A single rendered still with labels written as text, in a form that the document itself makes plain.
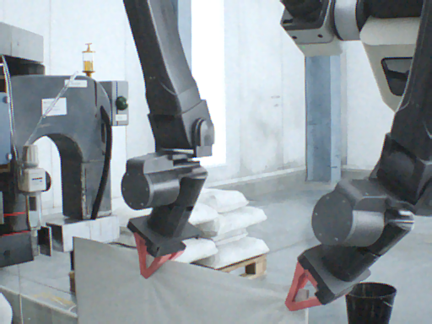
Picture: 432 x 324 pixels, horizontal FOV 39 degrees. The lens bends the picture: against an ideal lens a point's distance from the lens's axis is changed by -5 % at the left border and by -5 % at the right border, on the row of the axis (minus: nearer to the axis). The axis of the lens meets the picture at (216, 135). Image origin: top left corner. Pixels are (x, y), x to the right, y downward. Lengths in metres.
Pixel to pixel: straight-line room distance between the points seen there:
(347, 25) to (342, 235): 0.59
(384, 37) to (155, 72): 0.43
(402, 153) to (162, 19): 0.36
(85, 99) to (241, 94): 7.17
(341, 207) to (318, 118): 9.05
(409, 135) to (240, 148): 7.69
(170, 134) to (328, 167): 8.80
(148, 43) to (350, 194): 0.36
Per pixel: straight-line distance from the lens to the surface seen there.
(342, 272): 0.76
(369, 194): 0.67
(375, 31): 1.14
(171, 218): 0.93
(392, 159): 0.72
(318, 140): 9.73
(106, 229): 1.27
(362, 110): 9.64
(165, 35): 0.87
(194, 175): 0.91
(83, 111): 1.21
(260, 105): 8.69
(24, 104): 1.13
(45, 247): 1.20
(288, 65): 9.29
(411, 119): 0.68
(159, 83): 0.88
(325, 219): 0.68
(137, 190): 0.86
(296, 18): 1.19
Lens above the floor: 1.29
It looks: 3 degrees down
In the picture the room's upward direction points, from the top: 1 degrees counter-clockwise
